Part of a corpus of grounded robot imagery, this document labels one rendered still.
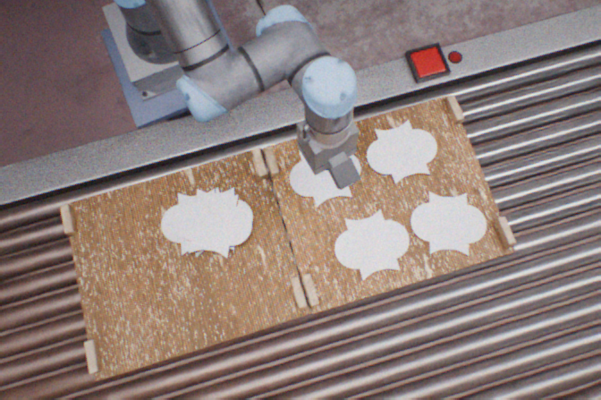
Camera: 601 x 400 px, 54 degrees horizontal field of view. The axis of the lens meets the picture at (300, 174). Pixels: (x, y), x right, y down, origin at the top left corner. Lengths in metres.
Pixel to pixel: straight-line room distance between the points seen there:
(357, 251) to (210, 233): 0.28
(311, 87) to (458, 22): 1.76
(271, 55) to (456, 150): 0.52
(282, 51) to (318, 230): 0.42
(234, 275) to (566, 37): 0.89
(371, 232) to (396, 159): 0.16
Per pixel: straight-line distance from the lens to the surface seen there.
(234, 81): 0.86
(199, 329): 1.16
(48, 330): 1.26
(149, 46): 1.29
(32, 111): 2.53
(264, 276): 1.15
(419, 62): 1.33
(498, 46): 1.41
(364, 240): 1.16
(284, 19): 0.90
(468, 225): 1.20
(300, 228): 1.17
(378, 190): 1.20
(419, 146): 1.23
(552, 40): 1.46
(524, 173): 1.30
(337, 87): 0.82
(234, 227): 1.14
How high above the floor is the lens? 2.07
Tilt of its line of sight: 71 degrees down
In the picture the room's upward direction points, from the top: 4 degrees counter-clockwise
